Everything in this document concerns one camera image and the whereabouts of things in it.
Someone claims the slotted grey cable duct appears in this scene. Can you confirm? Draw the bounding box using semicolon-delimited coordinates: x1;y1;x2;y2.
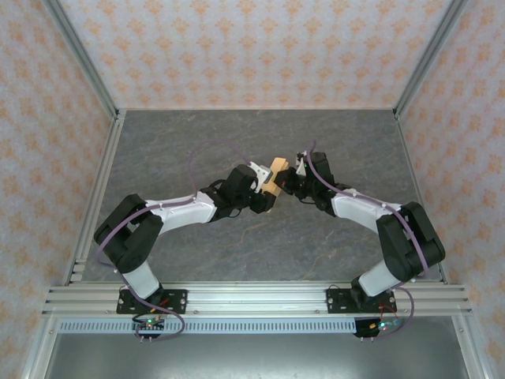
58;319;358;335

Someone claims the aluminium frame post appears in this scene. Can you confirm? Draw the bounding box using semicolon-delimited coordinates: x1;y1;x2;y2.
40;0;121;119
21;317;60;379
393;0;470;119
451;317;490;379

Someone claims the yellow paper box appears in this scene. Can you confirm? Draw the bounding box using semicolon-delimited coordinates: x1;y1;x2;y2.
260;156;292;215

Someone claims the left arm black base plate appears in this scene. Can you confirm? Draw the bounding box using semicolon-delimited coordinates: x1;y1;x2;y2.
115;287;189;315

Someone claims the grey metal sheet panel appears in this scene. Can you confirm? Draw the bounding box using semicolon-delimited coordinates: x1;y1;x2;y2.
43;333;470;379

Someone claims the aluminium mounting rail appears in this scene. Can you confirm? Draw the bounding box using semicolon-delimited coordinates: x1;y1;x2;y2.
41;283;473;317

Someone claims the aluminium side rail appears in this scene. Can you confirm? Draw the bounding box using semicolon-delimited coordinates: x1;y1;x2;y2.
394;110;451;286
62;110;128;286

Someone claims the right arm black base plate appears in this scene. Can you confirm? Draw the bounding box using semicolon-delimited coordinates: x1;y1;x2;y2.
326;287;396;315

